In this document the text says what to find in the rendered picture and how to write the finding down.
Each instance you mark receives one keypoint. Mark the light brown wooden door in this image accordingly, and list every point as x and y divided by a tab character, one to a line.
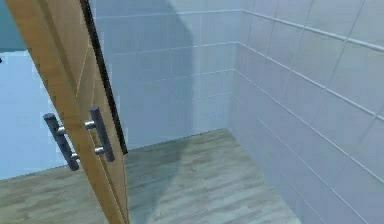
66	66

